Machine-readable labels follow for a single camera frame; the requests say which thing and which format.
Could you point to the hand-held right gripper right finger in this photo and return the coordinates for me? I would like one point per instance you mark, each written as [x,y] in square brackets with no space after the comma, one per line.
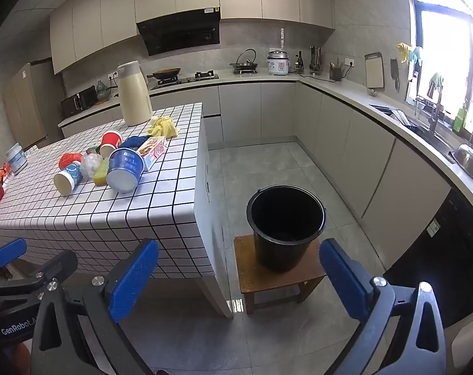
[342,277]

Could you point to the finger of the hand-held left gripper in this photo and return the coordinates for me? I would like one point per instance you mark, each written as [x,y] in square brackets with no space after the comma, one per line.
[10,250]
[57,263]

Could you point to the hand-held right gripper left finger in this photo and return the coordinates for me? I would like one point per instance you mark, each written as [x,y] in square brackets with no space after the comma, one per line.
[133,277]

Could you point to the black plastic bucket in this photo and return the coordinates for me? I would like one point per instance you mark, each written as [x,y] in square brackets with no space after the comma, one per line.
[283,250]

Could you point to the clear plastic bag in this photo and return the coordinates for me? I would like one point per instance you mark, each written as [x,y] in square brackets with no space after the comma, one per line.
[90,164]

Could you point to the blue instant noodle bowl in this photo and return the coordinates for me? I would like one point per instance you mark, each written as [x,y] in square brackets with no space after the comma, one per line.
[124,168]

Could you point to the white printed snack box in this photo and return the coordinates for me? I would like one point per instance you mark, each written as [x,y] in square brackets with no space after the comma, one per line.
[154,152]

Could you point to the checked white tablecloth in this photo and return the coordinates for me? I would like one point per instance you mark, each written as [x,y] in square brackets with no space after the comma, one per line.
[142,211]

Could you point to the white kitchen table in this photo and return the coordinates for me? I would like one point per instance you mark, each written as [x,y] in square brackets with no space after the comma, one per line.
[209,242]

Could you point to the small blue white cup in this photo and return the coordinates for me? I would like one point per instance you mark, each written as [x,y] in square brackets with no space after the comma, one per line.
[70,174]

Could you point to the pale blue wipes pack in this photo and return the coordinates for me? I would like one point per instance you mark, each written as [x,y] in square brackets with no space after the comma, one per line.
[17,160]

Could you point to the small wooden stool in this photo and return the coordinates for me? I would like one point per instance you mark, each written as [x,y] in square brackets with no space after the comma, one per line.
[246,265]

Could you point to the black built-in oven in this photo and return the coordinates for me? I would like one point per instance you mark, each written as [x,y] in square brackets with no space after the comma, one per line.
[435,250]

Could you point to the yellow sponge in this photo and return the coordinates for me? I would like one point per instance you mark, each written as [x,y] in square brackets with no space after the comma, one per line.
[100,175]

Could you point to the crumpled red packet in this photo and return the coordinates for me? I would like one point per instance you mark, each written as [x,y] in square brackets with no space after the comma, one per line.
[67,159]

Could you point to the small green wrapper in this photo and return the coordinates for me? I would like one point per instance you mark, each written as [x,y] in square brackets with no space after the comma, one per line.
[92,149]

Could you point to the blue cloth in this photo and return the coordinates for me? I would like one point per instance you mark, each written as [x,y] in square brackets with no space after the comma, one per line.
[134,142]

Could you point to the red paper cup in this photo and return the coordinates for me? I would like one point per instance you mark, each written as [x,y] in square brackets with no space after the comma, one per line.
[112,139]

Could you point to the beige lower cabinets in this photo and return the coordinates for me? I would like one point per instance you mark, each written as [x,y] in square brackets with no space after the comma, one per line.
[338,136]

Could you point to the beige refrigerator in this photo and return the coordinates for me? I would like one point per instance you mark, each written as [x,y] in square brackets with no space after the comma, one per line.
[25,101]

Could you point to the yellow cloth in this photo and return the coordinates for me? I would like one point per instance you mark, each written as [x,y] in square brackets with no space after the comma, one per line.
[164,127]

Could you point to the black microwave oven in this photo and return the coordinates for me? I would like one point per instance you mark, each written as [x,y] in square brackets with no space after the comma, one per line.
[78,101]

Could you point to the kitchen sink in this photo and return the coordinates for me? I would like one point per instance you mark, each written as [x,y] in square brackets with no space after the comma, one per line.
[416,129]

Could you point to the steel mixing bowl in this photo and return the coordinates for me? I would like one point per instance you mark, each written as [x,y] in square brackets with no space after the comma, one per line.
[469,160]

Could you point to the green glass vase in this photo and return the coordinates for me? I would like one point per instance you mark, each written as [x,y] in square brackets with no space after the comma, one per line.
[102,93]

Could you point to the cream thermos jug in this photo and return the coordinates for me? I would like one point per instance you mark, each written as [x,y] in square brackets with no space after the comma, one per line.
[133,97]

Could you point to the metal kitchen faucet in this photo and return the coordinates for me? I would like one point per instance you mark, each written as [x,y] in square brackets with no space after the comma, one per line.
[435,117]

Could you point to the green dish soap bottle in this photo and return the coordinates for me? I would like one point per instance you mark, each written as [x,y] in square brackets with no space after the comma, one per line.
[460,121]

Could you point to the black utensil holder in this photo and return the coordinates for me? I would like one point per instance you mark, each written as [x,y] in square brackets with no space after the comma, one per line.
[336,74]

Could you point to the black wok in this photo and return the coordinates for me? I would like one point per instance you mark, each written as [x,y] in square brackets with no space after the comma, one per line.
[166,73]

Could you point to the beige cutting board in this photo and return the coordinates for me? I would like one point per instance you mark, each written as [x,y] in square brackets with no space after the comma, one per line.
[374,70]

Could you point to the black gas stove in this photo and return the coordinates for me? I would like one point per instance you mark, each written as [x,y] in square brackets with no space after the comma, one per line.
[197,76]

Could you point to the black cleaver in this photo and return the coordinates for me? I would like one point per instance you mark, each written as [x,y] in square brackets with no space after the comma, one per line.
[394,70]

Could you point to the green hanging cloth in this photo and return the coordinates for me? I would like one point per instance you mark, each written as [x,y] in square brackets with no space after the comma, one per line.
[435,82]

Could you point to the dark glass bottle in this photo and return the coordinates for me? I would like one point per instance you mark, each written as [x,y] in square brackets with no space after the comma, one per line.
[299,64]

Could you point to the white rice cooker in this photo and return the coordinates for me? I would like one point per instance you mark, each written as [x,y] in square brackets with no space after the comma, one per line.
[277,66]

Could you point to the yellow rubber glove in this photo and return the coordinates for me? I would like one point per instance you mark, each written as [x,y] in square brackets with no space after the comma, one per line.
[402,51]

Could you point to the blue rubber glove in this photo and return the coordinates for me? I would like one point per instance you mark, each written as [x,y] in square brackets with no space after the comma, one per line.
[416,55]

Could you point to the pot with glass lid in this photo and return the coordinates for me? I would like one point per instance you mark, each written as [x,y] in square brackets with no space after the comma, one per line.
[244,64]

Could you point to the black range hood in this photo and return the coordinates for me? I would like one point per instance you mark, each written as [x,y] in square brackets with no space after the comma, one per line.
[178,35]

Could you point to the kitchen window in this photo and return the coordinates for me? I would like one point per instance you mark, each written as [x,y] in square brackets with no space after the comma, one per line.
[447,47]

